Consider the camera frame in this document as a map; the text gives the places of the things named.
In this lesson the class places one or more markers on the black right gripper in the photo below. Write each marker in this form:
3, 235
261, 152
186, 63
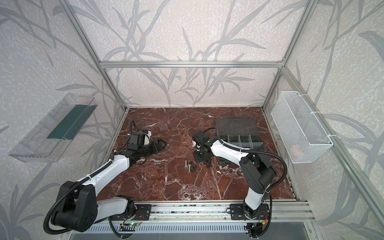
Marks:
197, 158

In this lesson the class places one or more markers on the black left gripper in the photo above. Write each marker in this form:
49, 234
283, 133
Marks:
155, 149

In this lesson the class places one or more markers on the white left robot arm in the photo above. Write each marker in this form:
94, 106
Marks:
77, 207

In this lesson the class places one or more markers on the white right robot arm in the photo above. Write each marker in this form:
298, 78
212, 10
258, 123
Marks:
263, 171

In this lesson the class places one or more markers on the pile of screws and nuts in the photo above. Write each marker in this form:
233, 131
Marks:
192, 166

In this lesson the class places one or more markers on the clear plastic organizer box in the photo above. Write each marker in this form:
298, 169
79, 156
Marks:
241, 132

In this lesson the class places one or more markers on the aluminium rear crossbar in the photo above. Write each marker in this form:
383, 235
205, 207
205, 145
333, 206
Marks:
189, 64

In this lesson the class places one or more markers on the pink object in basket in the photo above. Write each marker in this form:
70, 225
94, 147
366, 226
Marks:
297, 151

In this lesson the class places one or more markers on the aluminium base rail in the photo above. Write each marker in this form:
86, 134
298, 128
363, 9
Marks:
218, 211

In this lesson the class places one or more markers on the clear wall shelf green bottom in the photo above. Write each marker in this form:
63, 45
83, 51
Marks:
50, 138

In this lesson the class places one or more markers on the white wire mesh basket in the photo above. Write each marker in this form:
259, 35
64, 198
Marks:
299, 125

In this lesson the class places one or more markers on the aluminium frame post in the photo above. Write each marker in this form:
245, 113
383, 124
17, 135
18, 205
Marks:
305, 18

